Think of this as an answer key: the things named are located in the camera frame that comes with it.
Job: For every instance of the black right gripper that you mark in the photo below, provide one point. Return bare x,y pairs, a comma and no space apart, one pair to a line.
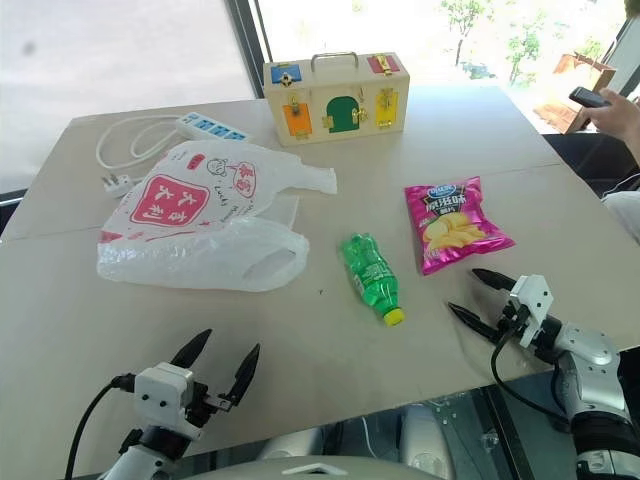
512,317

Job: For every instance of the white red-printed plastic bag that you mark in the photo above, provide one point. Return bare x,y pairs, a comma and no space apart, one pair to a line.
200,225

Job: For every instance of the person's bare hand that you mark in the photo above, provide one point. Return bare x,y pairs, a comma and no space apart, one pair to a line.
612,115

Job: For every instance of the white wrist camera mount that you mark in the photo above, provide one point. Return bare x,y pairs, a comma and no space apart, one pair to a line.
162,392
535,300

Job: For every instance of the person's bare forearm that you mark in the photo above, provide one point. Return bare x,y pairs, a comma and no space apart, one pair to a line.
634,142

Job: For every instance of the dark window frame post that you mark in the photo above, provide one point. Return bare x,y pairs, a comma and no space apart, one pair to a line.
250,45

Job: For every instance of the white blue power strip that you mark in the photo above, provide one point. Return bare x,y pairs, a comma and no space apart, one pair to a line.
212,126

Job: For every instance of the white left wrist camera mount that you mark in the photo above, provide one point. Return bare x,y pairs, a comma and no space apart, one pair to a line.
162,392

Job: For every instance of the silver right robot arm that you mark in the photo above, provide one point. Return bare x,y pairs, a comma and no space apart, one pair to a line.
590,370

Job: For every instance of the silver robot torso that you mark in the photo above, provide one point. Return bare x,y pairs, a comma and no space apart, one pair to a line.
350,450

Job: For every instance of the brown wooden planter box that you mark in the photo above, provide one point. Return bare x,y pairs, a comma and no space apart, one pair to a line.
570,100

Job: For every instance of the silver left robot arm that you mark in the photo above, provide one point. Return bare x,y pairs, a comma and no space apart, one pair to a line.
150,450

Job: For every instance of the green plastic bottle yellow cap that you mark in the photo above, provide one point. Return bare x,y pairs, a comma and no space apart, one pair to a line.
372,277

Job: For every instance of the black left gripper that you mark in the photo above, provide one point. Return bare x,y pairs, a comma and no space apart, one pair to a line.
201,404

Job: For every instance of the black smartphone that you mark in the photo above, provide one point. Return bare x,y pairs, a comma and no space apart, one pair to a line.
589,97

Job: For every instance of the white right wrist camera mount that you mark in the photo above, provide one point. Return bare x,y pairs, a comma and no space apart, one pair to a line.
535,300

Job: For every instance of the pink chips packet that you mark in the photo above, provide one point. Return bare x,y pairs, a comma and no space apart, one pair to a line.
452,225

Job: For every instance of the white garment of person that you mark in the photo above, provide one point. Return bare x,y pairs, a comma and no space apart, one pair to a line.
625,210

